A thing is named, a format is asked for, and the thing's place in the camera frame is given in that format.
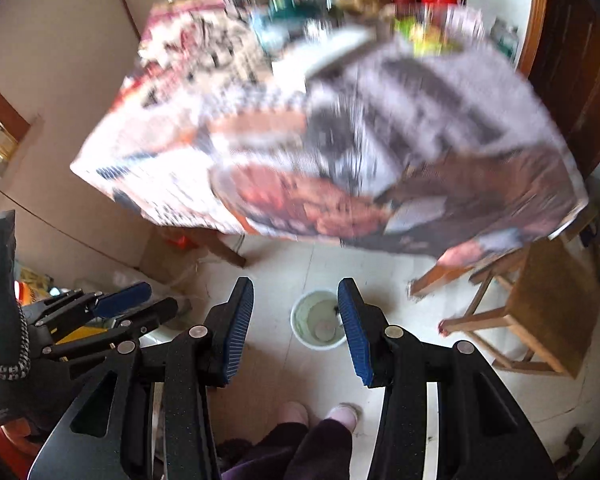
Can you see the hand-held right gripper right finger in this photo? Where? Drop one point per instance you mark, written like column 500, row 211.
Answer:
column 354, row 332

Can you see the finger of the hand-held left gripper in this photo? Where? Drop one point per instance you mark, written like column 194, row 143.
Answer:
column 125, row 296
column 147, row 316

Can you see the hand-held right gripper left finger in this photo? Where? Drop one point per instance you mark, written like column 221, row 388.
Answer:
column 237, row 332

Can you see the white plastic bucket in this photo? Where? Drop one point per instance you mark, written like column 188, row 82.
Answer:
column 312, row 327

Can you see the cardboard box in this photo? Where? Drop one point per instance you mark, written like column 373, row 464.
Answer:
column 165, row 260

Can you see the person's right pink slipper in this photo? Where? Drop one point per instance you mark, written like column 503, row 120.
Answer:
column 344, row 414

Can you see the person's pink slipper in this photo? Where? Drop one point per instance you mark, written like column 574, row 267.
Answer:
column 292, row 414
column 344, row 414

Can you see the person's left pink slipper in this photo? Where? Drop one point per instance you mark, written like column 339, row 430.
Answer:
column 292, row 414

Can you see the person's right leg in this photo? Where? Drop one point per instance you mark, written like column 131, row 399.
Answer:
column 325, row 447

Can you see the person's leg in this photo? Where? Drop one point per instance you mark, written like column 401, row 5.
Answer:
column 325, row 447
column 260, row 452

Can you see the person's left leg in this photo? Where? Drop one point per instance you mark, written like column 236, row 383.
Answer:
column 260, row 452

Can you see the wooden stool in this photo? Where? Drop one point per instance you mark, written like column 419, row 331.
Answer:
column 550, row 300

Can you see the newspaper-covered table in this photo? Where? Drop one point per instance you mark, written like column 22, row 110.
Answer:
column 330, row 135

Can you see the white flat object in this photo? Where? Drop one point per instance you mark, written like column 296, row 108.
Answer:
column 325, row 55

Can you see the wooden stick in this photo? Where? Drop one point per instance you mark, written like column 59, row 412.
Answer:
column 127, row 7

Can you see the yellow green packet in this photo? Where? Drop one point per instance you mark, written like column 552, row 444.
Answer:
column 425, row 37

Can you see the clear glass jar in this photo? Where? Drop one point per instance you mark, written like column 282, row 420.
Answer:
column 505, row 40

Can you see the brown wooden door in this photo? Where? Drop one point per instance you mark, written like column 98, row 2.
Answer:
column 575, row 60

